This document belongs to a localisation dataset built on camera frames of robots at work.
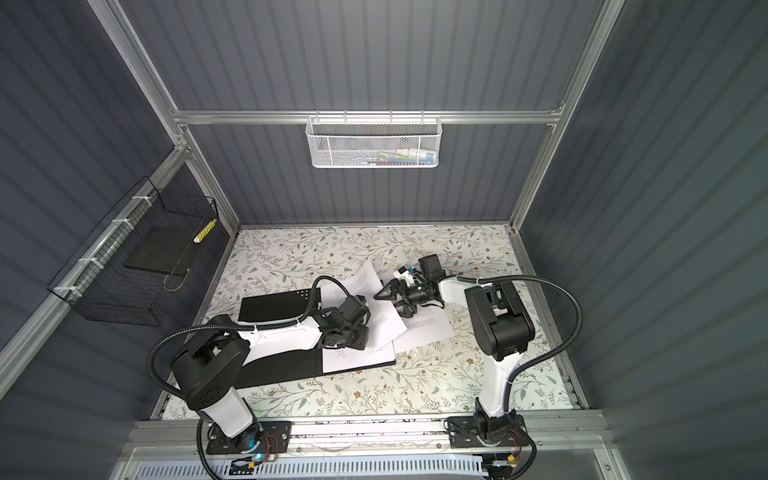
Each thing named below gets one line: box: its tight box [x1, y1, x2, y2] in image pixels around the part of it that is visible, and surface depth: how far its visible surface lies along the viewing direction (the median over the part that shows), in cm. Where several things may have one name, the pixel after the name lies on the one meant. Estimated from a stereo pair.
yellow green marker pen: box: [193, 218, 217, 244], surface depth 84 cm
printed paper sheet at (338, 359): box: [322, 341, 396, 373], surface depth 88 cm
